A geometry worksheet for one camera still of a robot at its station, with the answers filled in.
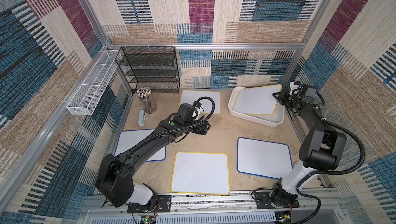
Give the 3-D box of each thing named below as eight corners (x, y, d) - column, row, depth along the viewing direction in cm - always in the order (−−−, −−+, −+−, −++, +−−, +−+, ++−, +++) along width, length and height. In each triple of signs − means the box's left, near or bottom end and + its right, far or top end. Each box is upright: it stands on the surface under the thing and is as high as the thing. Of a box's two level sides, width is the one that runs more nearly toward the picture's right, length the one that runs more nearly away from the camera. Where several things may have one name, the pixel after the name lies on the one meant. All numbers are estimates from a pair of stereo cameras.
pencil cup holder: (144, 113, 109) (135, 95, 95) (146, 105, 114) (138, 87, 99) (155, 113, 109) (148, 95, 95) (157, 105, 114) (151, 86, 99)
